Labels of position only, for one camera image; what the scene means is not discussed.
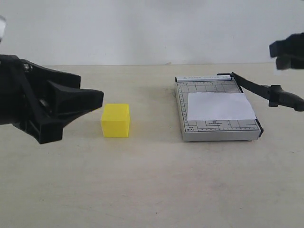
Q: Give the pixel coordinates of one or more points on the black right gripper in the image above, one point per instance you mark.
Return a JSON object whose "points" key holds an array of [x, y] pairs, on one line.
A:
{"points": [[288, 52]]}

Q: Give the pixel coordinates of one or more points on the grey paper cutter base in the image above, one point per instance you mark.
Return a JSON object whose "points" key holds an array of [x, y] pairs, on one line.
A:
{"points": [[212, 130]]}

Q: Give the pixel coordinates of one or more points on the yellow cube block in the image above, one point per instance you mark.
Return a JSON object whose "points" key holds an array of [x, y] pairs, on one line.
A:
{"points": [[115, 120]]}

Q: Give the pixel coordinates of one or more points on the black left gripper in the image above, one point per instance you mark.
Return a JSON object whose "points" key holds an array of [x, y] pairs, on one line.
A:
{"points": [[40, 101]]}

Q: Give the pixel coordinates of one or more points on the white paper sheet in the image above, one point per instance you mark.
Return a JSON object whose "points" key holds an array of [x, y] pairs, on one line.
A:
{"points": [[209, 106]]}

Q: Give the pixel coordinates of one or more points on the black cutter blade arm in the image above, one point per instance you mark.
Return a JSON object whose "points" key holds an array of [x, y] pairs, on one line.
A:
{"points": [[275, 95]]}

